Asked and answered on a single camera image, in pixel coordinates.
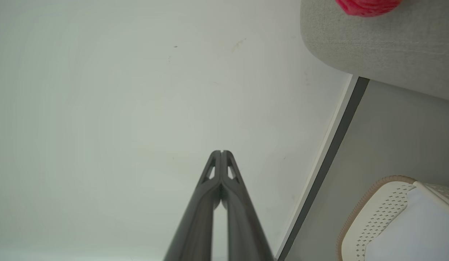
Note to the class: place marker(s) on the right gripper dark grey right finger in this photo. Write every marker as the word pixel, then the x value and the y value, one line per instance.
pixel 246 224

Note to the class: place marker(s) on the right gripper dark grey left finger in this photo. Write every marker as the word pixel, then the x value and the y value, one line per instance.
pixel 195 224

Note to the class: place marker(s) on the red and white jersey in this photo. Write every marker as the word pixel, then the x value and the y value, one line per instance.
pixel 365 6

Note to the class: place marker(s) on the white basket with brown rim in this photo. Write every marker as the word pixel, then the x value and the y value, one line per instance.
pixel 376 214

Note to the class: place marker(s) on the grey fabric sofa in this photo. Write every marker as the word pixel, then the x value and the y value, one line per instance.
pixel 391 50

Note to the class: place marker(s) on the dark grey wall baseboard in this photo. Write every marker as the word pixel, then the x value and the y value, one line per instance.
pixel 333 152

